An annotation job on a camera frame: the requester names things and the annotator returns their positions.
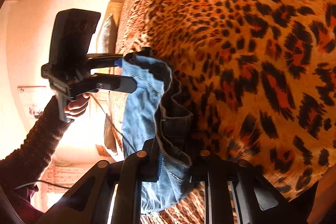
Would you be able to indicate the left forearm dark sleeve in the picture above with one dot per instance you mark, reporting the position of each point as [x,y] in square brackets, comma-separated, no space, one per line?
[28,163]

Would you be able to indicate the wooden nightstand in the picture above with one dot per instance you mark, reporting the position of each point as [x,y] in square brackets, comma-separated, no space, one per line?
[102,151]

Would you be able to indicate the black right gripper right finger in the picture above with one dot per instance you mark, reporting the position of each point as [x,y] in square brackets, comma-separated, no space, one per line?
[237,193]

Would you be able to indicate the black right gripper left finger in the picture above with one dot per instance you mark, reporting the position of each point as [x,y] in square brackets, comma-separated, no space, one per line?
[109,192]

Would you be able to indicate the dark cushion at bedside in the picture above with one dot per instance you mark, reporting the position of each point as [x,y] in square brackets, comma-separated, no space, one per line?
[109,139]

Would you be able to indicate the blue denim pants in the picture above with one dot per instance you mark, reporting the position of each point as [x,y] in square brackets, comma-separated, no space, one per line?
[155,110]

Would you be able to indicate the leopard print bedspread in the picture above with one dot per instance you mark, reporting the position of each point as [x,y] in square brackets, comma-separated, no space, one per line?
[259,78]

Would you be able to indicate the left hand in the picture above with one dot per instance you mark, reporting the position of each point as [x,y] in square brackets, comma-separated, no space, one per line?
[78,107]

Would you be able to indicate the pink patterned curtain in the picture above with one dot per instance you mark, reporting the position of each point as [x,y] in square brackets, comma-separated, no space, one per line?
[62,177]

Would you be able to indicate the grey pillow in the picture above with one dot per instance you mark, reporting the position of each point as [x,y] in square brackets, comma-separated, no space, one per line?
[108,36]

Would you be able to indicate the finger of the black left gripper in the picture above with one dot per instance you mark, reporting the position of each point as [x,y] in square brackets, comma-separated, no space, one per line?
[103,60]
[124,84]

